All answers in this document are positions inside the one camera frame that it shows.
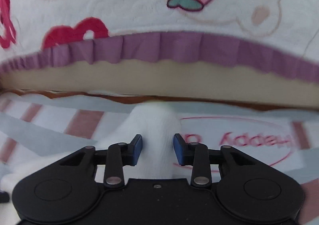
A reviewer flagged cream shirt with green trim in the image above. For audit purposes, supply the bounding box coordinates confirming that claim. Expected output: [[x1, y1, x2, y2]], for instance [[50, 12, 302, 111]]
[[0, 102, 181, 190]]

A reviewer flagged checkered cartoon bed sheet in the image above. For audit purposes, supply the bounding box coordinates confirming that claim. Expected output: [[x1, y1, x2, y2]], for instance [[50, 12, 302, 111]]
[[0, 90, 319, 190]]

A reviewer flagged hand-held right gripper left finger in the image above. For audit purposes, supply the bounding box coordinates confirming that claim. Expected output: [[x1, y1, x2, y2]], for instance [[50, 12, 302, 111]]
[[58, 134, 143, 188]]

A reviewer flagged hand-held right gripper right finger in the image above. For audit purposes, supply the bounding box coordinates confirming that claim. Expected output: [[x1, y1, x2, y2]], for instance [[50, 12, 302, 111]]
[[173, 133, 260, 187]]

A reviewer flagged strawberry print quilt purple trim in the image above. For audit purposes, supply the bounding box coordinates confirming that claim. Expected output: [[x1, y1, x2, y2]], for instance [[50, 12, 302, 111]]
[[0, 0, 319, 113]]

